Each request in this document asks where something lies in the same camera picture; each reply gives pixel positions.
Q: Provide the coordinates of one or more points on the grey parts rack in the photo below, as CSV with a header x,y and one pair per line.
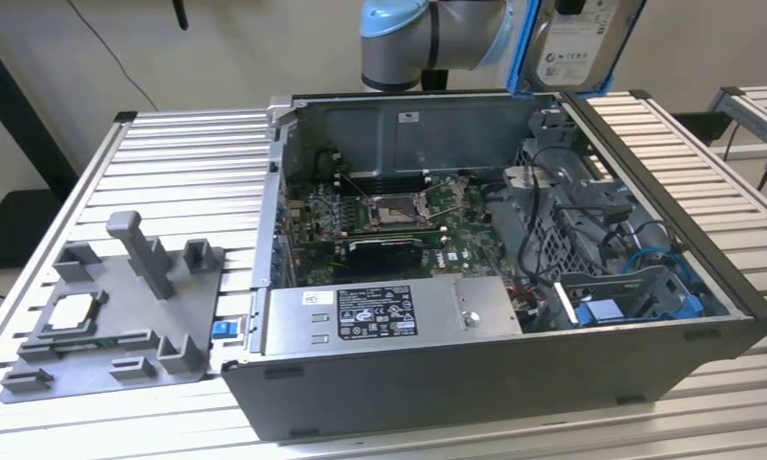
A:
x,y
134,302

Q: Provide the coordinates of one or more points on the black floor mat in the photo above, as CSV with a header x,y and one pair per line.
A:
x,y
13,230

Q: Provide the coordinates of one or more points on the black box under side table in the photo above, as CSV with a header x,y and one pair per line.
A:
x,y
700,125

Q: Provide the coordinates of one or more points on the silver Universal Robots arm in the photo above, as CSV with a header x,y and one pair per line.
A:
x,y
436,38

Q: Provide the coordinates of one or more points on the CPU socket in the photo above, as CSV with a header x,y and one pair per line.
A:
x,y
397,211

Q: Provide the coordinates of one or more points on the metal slat side table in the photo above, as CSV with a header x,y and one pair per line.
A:
x,y
761,110

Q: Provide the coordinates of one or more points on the grey metal drive cage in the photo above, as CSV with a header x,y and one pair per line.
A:
x,y
569,191

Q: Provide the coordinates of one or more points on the black graphics card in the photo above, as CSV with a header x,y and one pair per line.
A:
x,y
384,259

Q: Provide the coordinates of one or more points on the blue disk carrier in bay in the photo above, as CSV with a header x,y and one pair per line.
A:
x,y
605,311

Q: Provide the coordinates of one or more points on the black antenna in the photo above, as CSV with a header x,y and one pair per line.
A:
x,y
181,14

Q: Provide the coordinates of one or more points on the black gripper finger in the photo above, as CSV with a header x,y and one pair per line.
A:
x,y
569,6

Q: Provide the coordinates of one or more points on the green RAM stick on rack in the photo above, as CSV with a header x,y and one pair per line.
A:
x,y
106,342

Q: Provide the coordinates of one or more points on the silver CPU chip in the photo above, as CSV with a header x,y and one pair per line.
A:
x,y
75,312

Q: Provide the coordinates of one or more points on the blue case latch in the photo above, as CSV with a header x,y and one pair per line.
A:
x,y
223,329

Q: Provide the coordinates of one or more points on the thin metal locking lever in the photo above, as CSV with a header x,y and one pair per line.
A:
x,y
356,186

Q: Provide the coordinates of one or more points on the hard disk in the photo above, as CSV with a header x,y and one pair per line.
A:
x,y
576,52

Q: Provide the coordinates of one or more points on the black slanted post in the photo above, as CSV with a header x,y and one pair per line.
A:
x,y
19,105

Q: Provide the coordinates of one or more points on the silver power supply unit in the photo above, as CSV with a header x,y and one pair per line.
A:
x,y
422,311

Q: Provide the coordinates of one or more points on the grey disk bay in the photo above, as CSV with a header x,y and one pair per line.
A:
x,y
615,282

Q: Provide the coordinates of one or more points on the green motherboard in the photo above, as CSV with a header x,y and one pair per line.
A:
x,y
468,230

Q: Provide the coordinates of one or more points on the black open PC case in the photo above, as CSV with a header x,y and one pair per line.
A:
x,y
486,383

